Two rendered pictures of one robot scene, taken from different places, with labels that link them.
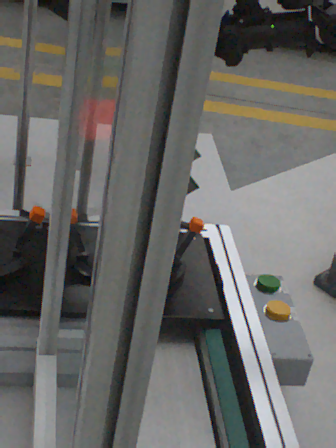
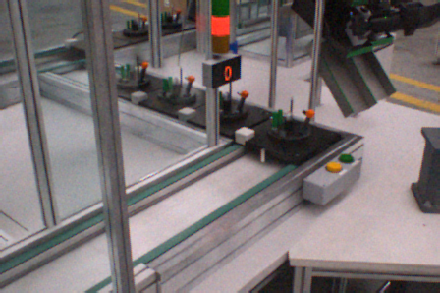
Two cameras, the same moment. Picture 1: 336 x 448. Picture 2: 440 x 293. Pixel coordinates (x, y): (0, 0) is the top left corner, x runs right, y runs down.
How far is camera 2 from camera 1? 1.08 m
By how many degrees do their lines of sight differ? 46
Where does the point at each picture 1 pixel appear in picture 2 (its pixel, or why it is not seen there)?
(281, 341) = (317, 177)
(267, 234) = (414, 162)
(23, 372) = not seen: hidden behind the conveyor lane
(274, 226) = not seen: hidden behind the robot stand
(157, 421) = (231, 184)
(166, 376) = (256, 175)
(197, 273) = (312, 144)
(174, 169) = not seen: outside the picture
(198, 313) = (289, 154)
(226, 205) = (408, 146)
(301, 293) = (396, 188)
